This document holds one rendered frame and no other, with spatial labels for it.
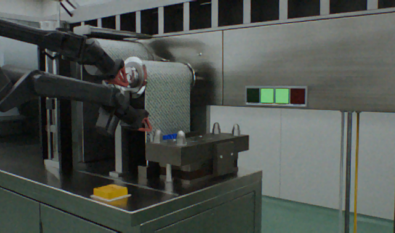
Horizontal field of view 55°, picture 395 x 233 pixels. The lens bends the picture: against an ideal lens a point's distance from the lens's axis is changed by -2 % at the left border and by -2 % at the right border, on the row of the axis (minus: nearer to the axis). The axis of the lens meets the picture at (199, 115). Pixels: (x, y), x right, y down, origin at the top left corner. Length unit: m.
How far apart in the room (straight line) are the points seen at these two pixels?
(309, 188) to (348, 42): 2.82
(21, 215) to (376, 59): 1.35
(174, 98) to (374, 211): 2.73
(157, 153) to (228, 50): 0.51
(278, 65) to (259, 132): 2.79
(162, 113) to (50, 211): 0.51
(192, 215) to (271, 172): 3.00
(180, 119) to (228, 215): 0.41
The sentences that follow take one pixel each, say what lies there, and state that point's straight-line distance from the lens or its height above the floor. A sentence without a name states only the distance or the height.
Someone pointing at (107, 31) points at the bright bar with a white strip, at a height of 1.44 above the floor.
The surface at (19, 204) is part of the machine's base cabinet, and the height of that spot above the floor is 0.78.
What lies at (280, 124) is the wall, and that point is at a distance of 4.04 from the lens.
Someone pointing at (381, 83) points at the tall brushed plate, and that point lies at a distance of 1.28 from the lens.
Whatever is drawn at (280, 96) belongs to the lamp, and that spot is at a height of 1.18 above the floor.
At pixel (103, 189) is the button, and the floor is 0.92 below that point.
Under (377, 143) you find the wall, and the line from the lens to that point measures 3.72.
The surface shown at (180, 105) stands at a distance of 1.48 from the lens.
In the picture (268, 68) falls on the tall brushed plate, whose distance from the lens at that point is 1.43.
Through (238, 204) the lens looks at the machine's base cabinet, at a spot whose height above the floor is 0.80.
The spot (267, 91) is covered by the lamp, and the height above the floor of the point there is 1.20.
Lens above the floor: 1.22
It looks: 4 degrees down
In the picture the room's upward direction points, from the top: straight up
